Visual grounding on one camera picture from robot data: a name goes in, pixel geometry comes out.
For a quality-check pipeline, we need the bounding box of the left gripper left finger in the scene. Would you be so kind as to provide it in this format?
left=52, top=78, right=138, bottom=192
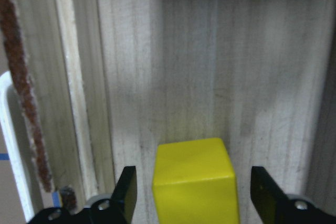
left=29, top=166, right=137, bottom=223

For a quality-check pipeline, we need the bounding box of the brown paper table cover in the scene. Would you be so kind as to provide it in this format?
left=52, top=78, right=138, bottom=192
left=1, top=131, right=26, bottom=223

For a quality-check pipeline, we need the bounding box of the white drawer handle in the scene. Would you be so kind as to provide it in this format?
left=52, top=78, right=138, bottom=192
left=1, top=71, right=34, bottom=222

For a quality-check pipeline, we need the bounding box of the light wooden drawer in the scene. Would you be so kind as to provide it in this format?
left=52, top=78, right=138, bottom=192
left=1, top=0, right=335, bottom=223

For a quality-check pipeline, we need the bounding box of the yellow block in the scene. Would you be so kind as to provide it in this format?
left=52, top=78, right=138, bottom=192
left=152, top=138, right=240, bottom=223

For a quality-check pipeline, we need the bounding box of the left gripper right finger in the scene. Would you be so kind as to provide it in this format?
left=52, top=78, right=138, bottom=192
left=250, top=166, right=335, bottom=223

